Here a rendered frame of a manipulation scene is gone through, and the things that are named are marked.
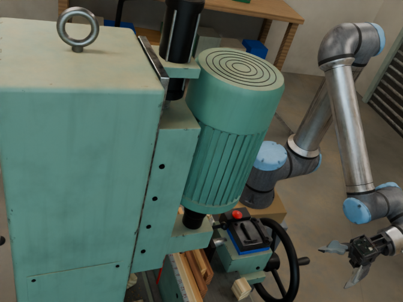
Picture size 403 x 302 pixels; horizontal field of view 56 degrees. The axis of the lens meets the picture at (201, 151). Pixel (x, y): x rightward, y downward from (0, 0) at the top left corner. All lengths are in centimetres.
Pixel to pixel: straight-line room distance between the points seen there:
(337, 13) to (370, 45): 341
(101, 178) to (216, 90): 24
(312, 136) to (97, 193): 115
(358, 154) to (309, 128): 36
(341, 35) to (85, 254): 102
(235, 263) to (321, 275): 147
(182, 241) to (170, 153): 34
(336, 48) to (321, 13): 342
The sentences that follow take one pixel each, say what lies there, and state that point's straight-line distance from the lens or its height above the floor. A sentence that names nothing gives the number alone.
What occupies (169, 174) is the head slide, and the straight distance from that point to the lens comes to 72.
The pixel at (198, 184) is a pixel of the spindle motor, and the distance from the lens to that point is 77.
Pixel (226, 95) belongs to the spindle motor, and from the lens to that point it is 65.
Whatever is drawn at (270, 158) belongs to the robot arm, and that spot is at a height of 89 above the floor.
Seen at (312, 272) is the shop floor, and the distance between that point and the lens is 251.
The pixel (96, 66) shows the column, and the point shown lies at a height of 152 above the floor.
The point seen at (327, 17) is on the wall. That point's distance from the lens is 481.
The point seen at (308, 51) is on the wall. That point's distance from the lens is 489.
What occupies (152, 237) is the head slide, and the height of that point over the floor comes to 113.
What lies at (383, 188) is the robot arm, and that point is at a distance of 144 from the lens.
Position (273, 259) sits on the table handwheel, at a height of 84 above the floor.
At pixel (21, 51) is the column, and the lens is 60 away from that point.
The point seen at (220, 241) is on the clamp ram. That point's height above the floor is 96.
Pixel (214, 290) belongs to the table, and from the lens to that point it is 108.
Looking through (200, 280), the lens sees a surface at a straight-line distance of 103.
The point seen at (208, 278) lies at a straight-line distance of 106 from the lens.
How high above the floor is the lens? 178
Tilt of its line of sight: 36 degrees down
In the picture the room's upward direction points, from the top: 16 degrees clockwise
